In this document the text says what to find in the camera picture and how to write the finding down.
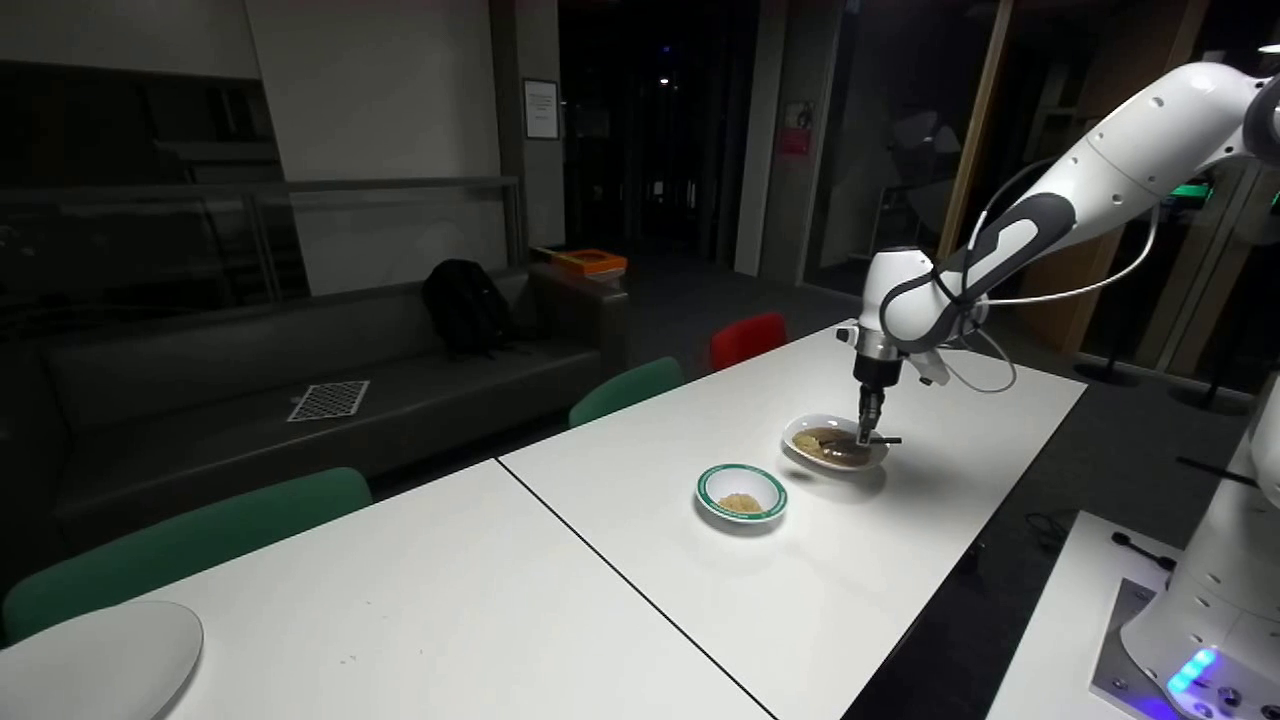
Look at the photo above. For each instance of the black small tool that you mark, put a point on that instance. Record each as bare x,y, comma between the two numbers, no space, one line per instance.
1144,551

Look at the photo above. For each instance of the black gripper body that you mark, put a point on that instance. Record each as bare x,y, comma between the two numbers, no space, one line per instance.
872,377

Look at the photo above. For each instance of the green chair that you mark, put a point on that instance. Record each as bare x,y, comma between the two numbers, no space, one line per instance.
186,532
625,388

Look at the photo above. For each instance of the small brown sugar pile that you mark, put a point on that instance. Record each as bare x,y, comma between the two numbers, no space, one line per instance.
743,503

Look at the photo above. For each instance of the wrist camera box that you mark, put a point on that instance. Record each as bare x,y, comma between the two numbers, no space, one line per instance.
936,370

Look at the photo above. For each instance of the red wall sign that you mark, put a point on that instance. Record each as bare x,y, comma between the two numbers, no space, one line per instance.
799,135

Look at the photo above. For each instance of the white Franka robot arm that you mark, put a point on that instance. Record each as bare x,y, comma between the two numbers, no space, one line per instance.
1094,174

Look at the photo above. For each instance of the green and white bowl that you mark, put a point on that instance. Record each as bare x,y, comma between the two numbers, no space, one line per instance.
743,518

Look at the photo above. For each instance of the black backpack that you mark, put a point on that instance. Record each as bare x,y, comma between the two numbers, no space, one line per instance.
465,305

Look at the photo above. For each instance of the white round chair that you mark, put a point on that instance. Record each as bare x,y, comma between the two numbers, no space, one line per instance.
92,664

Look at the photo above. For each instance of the orange lidded bin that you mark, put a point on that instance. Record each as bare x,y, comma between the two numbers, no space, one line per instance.
586,265

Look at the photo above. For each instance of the large brown sugar heap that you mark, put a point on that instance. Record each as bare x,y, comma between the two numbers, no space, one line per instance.
831,445

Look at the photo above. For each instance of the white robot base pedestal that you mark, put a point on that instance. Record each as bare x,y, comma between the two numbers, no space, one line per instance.
1220,600

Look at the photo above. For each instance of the white wall poster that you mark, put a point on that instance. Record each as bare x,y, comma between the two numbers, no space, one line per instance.
542,111

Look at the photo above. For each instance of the grey sofa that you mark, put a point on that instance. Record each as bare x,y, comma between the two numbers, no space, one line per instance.
200,384

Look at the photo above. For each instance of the red chair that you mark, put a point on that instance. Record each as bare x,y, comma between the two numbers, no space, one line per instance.
746,340

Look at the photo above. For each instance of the paper sheet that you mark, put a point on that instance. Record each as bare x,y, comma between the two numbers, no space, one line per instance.
331,400

